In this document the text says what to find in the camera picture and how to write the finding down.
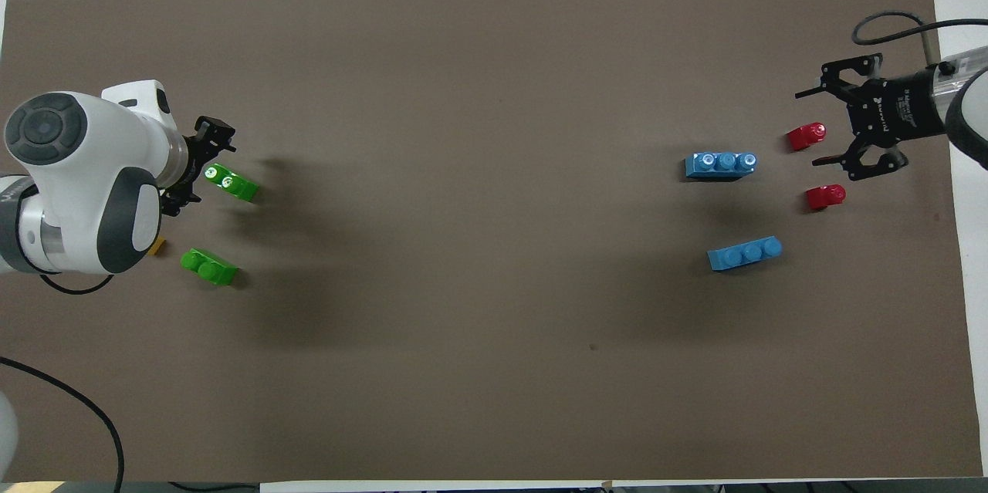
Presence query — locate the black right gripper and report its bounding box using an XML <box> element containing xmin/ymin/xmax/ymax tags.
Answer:
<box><xmin>795</xmin><ymin>53</ymin><xmax>949</xmax><ymax>181</ymax></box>

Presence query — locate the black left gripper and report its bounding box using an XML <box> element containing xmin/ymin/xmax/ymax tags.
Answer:
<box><xmin>161</xmin><ymin>116</ymin><xmax>236</xmax><ymax>216</ymax></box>

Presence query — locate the green two-stud toy block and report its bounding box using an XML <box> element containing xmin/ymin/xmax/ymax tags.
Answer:
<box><xmin>205</xmin><ymin>164</ymin><xmax>259</xmax><ymax>203</ymax></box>
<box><xmin>180</xmin><ymin>248</ymin><xmax>239</xmax><ymax>287</ymax></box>

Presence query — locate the blue three-stud toy block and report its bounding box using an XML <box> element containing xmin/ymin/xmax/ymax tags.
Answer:
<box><xmin>707</xmin><ymin>236</ymin><xmax>783</xmax><ymax>272</ymax></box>
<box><xmin>685</xmin><ymin>151</ymin><xmax>758</xmax><ymax>181</ymax></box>

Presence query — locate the red one-stud toy block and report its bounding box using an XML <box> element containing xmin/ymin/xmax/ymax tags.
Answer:
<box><xmin>787</xmin><ymin>123</ymin><xmax>827</xmax><ymax>152</ymax></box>
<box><xmin>806</xmin><ymin>184</ymin><xmax>847</xmax><ymax>212</ymax></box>

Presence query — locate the brown table mat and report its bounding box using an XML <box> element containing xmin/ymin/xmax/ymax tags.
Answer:
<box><xmin>0</xmin><ymin>0</ymin><xmax>975</xmax><ymax>482</ymax></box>

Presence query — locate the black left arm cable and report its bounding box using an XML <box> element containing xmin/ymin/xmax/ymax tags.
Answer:
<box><xmin>0</xmin><ymin>271</ymin><xmax>126</xmax><ymax>493</ymax></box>

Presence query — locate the black cable under table edge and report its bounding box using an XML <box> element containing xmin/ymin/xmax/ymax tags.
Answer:
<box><xmin>168</xmin><ymin>481</ymin><xmax>259</xmax><ymax>493</ymax></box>

